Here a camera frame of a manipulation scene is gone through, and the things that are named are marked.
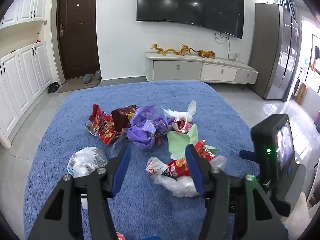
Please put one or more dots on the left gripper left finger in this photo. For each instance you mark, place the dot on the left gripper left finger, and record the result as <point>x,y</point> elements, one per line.
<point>60,217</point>

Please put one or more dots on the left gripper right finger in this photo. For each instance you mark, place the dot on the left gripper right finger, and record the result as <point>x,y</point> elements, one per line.
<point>255,215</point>

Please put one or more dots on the red orange chip bag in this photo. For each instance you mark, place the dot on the red orange chip bag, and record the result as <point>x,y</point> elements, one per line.
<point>178,168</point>

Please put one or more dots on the red snack wrapper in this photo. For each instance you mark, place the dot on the red snack wrapper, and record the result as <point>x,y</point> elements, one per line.
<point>101,125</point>

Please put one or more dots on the white tissue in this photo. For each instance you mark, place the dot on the white tissue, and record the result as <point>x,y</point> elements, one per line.
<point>188,114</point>

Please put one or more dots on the dark brown snack bag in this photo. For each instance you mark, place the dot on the dark brown snack bag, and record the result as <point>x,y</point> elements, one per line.
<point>122,116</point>

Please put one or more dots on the purple plastic bag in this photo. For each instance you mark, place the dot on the purple plastic bag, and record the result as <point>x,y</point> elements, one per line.
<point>144,129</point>

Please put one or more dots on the clear plastic bag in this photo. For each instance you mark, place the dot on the clear plastic bag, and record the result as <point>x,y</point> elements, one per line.
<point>183,186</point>

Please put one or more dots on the white silver printed bag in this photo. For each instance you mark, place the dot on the white silver printed bag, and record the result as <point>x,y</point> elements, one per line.
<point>85,161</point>

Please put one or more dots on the blue fluffy blanket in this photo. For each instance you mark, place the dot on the blue fluffy blanket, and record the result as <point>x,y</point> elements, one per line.
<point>142,208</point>

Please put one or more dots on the light green paper sheet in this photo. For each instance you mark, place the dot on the light green paper sheet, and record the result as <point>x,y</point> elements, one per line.
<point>177,142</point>

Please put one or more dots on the red white small wrapper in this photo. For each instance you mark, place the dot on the red white small wrapper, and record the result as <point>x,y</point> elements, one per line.
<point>181,125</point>

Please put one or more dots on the cardboard box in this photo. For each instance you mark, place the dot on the cardboard box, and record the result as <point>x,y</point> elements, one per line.
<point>301,93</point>

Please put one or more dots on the black shoes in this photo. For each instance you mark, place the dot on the black shoes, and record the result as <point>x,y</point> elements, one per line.
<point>53,87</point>

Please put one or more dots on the washing machine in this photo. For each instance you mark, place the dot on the washing machine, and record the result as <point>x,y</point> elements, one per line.
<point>300,78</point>

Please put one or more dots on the brown door mat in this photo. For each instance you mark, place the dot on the brown door mat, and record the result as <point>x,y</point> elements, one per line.
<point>78,84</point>

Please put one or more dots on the grey slippers pair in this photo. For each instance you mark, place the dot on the grey slippers pair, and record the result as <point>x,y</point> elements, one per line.
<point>88,78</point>

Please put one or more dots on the grey steel refrigerator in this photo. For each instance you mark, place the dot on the grey steel refrigerator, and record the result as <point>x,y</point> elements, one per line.
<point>274,51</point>

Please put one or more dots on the white grey TV cabinet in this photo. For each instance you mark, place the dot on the white grey TV cabinet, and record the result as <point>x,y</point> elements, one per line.
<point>195,68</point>

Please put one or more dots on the golden tiger figurine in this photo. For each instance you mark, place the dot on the golden tiger figurine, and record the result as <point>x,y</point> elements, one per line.
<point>206,54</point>

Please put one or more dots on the golden dragon figurine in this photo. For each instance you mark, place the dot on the golden dragon figurine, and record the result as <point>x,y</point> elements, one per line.
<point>164,52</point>

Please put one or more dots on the dark brown entrance door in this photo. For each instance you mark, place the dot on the dark brown entrance door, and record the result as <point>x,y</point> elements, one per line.
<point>77,35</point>

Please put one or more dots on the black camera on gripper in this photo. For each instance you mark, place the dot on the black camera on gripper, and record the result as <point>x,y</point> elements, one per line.
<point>273,146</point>

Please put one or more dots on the black wall television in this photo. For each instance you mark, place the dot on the black wall television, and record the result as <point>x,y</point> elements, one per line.
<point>225,16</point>

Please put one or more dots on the white upper wall cabinets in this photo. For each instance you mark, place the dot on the white upper wall cabinets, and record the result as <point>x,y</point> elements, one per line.
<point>23,11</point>

